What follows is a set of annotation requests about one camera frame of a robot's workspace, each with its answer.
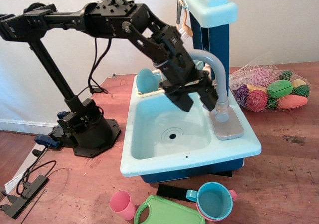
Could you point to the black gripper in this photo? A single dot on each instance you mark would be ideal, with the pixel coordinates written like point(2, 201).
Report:
point(183, 78)

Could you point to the grey toy faucet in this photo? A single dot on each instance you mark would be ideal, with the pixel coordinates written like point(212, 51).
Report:
point(225, 122)

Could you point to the white toy soap bottle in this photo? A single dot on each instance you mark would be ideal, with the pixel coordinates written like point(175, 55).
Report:
point(207, 68)

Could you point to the cream dish rack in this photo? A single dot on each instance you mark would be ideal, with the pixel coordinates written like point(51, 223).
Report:
point(160, 77)

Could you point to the teal toy plate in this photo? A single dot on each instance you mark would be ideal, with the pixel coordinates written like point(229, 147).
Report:
point(146, 81)

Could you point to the light blue toy sink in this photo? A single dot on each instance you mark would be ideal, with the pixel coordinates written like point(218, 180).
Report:
point(163, 143)

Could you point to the net bag of toy food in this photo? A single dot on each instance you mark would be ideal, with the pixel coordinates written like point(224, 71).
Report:
point(266, 88)

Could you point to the toy dish brush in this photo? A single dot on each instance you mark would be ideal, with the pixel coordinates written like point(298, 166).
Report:
point(181, 20)

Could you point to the black velcro strip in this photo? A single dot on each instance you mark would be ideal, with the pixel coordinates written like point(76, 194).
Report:
point(173, 192)

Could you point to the pink toy mug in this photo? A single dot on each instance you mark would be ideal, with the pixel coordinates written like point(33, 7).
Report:
point(216, 205)

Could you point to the teal toy mug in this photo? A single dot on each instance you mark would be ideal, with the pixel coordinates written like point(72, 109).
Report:
point(193, 195)

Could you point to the green toy cutting board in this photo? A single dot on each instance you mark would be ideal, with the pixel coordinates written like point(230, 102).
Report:
point(164, 211)

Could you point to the pink plastic cup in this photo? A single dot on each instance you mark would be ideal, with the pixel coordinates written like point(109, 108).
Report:
point(122, 204)

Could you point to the blue table clamp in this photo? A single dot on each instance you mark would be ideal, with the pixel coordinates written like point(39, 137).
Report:
point(46, 141)

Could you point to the black usb hub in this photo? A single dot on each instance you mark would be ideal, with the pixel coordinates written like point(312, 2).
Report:
point(19, 203)

